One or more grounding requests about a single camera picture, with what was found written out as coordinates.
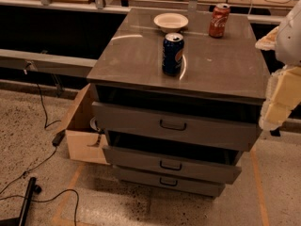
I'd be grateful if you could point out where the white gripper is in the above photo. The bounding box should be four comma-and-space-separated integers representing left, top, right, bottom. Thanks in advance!
255, 26, 301, 131

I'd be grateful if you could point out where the grey bottom drawer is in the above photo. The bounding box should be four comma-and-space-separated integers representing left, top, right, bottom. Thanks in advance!
113, 166, 225, 197

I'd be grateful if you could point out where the grey drawer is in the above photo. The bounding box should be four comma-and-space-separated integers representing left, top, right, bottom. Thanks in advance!
113, 166, 225, 197
103, 146, 242, 184
92, 102, 260, 152

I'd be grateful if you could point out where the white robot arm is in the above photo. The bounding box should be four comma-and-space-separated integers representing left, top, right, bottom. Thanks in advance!
255, 4, 301, 131

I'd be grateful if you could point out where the grey top drawer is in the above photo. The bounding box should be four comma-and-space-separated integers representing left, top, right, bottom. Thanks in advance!
92, 102, 260, 152

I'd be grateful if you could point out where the grey drawer cabinet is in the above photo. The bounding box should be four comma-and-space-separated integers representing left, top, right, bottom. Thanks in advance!
87, 7, 271, 200

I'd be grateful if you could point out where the grey middle drawer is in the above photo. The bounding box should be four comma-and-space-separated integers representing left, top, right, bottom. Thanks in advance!
103, 146, 242, 184

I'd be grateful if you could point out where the red coca-cola can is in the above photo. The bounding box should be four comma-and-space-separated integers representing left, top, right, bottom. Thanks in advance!
209, 3, 230, 38

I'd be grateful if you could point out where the blue pepsi can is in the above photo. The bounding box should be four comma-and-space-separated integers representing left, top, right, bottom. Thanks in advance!
162, 33, 184, 76

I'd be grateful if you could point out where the white bowl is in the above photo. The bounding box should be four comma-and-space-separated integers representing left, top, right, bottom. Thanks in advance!
153, 13, 188, 33

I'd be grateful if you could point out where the cardboard box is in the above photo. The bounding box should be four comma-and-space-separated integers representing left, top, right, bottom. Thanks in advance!
56, 85, 107, 165

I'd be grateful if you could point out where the black power adapter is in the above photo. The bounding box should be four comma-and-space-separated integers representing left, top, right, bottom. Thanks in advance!
52, 131, 65, 147

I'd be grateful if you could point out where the black stand foot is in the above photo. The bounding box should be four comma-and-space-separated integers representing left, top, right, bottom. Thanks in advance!
0, 177, 41, 226

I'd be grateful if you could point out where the grey metal rail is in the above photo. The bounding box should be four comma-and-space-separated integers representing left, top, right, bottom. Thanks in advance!
0, 49, 97, 77

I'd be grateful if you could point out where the black floor cable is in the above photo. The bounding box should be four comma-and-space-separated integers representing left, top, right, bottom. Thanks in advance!
0, 63, 81, 226

